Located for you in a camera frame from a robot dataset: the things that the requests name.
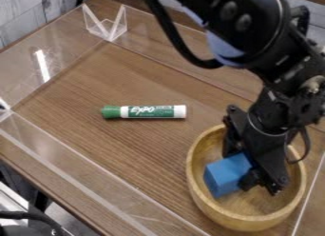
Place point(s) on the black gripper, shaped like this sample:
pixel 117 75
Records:
pixel 265 148

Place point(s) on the blue foam block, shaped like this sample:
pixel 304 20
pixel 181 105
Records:
pixel 223 173

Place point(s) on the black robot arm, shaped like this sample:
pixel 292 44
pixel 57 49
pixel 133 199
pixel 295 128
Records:
pixel 260 35

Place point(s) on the brown wooden bowl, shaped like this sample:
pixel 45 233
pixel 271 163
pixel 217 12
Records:
pixel 245 211

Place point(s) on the green Expo marker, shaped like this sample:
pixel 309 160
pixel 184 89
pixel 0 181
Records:
pixel 176 111

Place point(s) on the clear acrylic corner bracket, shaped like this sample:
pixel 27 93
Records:
pixel 109 30

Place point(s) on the clear acrylic tray wall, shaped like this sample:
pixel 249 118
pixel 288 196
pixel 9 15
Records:
pixel 115 171

